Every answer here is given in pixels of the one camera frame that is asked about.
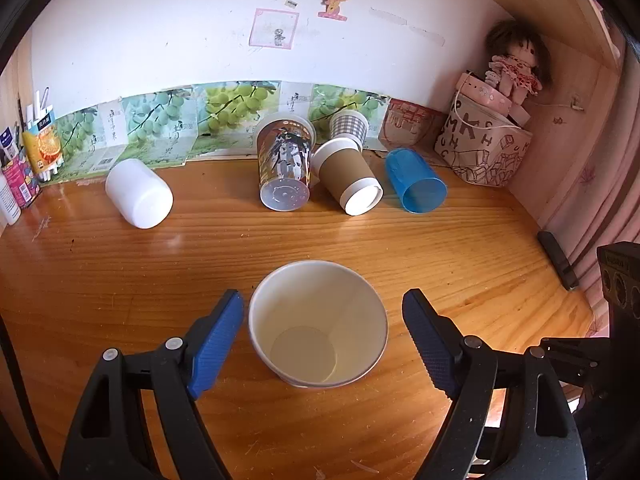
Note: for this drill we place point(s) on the white paper cup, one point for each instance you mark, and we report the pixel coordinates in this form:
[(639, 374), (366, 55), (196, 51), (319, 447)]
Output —
[(320, 325)]

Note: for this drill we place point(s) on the printed fabric basket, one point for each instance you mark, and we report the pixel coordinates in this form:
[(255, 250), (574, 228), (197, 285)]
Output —
[(480, 150)]

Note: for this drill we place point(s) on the black rectangular device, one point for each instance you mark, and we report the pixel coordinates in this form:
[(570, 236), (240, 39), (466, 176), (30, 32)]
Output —
[(557, 257)]

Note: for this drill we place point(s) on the pink square wall sticker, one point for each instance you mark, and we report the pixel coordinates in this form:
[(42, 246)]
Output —
[(274, 29)]

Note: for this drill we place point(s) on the white pens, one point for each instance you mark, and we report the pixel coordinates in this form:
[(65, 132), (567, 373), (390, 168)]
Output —
[(41, 105)]

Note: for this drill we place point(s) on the brown sleeved paper cup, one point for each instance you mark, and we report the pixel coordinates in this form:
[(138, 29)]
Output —
[(345, 172)]

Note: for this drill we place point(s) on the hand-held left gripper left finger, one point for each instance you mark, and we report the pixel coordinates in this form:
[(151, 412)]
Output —
[(216, 345)]

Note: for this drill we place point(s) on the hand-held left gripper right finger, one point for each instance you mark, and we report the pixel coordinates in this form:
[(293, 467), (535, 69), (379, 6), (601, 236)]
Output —
[(429, 345)]

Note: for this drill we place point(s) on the plaid paper cup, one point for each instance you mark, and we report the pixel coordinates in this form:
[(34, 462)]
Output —
[(347, 124)]

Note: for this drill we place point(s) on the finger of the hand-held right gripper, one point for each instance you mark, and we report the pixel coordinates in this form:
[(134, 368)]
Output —
[(575, 357)]

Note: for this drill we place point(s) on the grape printed cardboard panel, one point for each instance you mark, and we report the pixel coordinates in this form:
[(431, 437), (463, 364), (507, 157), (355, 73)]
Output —
[(160, 120)]

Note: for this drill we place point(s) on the clear printed plastic cup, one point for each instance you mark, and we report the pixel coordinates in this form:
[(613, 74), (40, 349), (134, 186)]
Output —
[(282, 162)]

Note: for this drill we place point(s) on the white bottle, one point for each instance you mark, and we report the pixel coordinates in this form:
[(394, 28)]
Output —
[(9, 200)]

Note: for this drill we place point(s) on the pink printed can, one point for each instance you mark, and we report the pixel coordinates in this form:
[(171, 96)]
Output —
[(22, 182)]

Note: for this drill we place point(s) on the orange juice carton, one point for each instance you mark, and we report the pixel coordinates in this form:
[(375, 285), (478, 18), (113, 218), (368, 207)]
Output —
[(44, 145)]

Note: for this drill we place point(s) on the cartoon pony wall sticker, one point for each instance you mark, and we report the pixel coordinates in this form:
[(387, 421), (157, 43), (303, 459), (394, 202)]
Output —
[(335, 2)]

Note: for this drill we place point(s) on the blue plastic cup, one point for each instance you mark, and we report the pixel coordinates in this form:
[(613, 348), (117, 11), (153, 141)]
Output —
[(412, 175)]

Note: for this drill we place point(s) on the pink box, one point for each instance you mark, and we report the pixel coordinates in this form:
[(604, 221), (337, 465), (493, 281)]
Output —
[(482, 91)]

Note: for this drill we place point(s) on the rag doll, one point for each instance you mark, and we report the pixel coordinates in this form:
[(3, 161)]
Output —
[(517, 62)]

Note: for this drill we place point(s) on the clear tape strip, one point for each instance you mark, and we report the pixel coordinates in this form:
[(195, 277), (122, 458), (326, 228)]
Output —
[(407, 22)]

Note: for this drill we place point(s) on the white plastic cup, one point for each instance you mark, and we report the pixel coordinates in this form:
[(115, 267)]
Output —
[(141, 192)]

